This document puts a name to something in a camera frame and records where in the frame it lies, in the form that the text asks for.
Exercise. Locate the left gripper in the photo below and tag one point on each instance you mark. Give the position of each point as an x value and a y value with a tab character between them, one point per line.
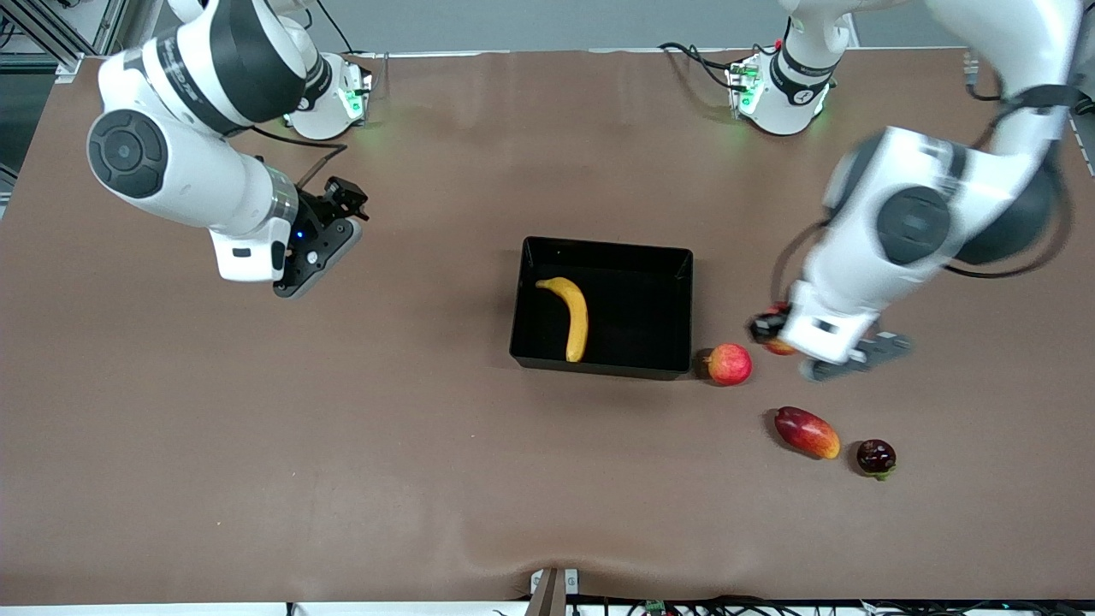
764	326

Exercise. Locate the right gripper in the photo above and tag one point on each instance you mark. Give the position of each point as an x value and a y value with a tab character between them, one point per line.
318	211

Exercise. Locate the red yellow apple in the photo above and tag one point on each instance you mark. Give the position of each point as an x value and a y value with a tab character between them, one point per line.
778	346

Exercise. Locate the black rectangular plastic box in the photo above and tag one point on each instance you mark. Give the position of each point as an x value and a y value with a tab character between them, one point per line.
616	342

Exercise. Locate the yellow banana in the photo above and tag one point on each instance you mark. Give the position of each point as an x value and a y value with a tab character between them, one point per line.
578	316

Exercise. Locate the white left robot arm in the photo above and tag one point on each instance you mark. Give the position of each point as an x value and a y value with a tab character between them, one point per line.
915	222

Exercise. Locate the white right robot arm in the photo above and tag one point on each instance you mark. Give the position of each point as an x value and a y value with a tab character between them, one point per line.
171	162

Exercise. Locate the red round pomegranate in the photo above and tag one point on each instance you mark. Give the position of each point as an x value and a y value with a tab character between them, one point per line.
729	364

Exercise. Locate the red orange mango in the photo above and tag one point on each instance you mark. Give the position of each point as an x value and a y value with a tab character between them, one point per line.
807	432

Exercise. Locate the dark purple mangosteen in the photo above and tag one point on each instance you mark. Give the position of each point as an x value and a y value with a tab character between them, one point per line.
876	456

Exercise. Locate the brown table cover sheet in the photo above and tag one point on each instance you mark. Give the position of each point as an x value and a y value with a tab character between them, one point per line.
257	470

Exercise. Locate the grey metal table clamp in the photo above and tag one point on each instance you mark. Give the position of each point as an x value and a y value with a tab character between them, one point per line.
547	599

